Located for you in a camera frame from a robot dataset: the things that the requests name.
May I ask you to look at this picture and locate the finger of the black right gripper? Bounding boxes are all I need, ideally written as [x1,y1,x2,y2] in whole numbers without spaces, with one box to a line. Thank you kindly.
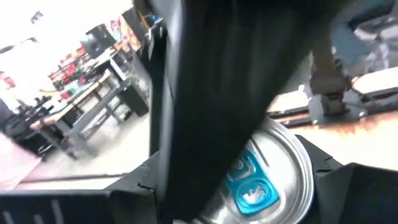
[160,93,280,218]

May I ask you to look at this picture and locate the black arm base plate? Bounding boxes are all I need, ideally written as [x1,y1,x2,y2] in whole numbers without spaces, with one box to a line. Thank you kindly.
[306,91,369,125]

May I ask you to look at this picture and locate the silver can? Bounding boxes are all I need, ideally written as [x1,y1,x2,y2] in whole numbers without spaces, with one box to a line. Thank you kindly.
[192,117,315,224]

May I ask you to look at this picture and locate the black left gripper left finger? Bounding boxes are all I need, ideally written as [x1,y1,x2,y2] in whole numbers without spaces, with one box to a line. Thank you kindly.
[0,152,159,224]

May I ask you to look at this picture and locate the wooden workbench grey legs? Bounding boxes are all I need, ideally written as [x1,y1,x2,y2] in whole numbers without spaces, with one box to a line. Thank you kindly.
[29,70,131,159]

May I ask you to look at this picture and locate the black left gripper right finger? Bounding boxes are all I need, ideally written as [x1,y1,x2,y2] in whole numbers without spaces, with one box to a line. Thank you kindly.
[295,134,398,224]

